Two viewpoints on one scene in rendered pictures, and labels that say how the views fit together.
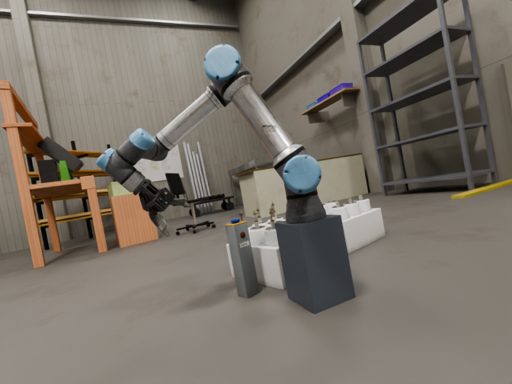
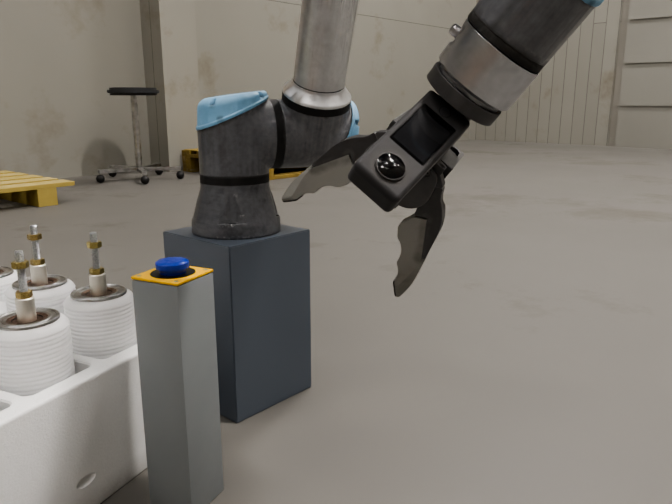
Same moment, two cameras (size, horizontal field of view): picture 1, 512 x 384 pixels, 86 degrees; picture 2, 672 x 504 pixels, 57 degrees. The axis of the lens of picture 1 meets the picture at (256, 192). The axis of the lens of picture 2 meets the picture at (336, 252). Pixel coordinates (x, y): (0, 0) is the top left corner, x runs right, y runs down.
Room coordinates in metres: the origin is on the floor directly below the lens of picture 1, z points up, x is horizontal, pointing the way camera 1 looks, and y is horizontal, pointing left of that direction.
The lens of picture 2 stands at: (1.32, 0.85, 0.52)
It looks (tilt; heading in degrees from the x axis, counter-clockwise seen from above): 14 degrees down; 244
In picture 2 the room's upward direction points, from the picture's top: straight up
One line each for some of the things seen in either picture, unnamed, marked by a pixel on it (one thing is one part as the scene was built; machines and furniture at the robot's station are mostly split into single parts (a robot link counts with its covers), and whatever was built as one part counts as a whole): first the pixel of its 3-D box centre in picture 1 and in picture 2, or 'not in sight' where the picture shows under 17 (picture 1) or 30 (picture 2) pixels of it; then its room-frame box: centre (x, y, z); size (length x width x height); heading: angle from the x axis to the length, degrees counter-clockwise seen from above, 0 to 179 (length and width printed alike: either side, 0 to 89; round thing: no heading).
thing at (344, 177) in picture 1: (303, 184); not in sight; (4.63, -0.81, 0.35); 2.12 x 0.66 x 0.70; 113
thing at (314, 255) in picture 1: (313, 258); (240, 312); (1.02, -0.17, 0.15); 0.18 x 0.18 x 0.30; 23
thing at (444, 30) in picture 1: (418, 104); not in sight; (3.45, -2.21, 1.10); 1.15 x 0.48 x 2.20; 23
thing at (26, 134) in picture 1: (87, 175); not in sight; (4.06, 2.41, 1.06); 1.64 x 1.47 x 2.12; 27
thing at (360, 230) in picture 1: (338, 228); not in sight; (1.77, -0.48, 0.09); 0.39 x 0.39 x 0.18; 36
